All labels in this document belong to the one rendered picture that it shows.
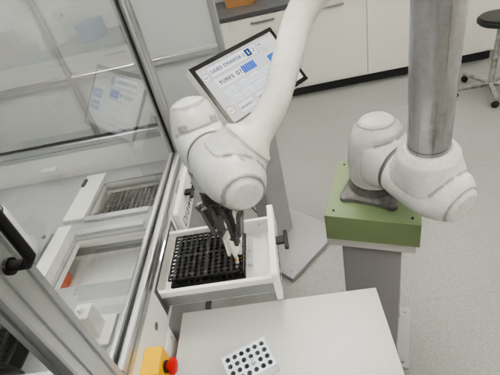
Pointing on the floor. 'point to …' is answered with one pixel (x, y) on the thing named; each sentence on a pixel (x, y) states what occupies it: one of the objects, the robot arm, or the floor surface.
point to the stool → (489, 21)
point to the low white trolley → (295, 335)
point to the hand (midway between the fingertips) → (231, 243)
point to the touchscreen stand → (290, 222)
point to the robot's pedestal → (380, 255)
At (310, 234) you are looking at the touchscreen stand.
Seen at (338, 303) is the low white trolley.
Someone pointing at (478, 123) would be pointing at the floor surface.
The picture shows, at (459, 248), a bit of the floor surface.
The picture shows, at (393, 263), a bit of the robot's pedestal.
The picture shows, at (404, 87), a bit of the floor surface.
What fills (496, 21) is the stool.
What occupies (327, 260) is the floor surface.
